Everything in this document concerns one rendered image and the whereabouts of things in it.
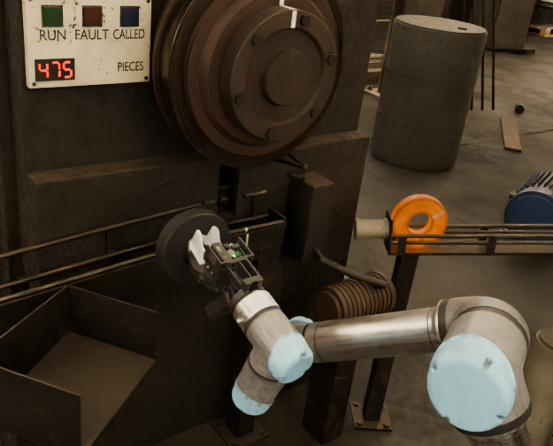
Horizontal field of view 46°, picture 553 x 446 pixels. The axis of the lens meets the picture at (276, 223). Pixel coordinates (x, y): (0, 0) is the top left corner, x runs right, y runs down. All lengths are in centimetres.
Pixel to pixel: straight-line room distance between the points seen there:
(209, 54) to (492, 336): 78
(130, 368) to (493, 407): 70
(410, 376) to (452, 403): 148
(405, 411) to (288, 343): 124
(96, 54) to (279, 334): 71
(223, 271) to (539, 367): 98
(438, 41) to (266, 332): 320
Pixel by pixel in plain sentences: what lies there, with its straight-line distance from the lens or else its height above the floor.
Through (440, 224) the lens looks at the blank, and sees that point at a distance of 185.
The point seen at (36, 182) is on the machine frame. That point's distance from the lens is 145.
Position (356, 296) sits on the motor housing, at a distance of 180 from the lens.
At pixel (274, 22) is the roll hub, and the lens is 138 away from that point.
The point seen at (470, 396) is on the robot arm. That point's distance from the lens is 95.
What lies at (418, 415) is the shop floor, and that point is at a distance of 229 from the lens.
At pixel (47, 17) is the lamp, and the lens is 139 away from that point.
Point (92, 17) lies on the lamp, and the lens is 142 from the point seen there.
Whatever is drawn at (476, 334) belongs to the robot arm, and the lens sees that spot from 97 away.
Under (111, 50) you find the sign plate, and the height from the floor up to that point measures 113.
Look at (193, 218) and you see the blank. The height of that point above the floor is 90.
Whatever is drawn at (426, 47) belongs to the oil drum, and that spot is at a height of 77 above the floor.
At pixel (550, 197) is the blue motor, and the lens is 343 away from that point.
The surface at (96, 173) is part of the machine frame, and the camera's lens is 149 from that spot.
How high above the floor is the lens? 145
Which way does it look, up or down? 26 degrees down
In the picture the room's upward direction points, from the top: 7 degrees clockwise
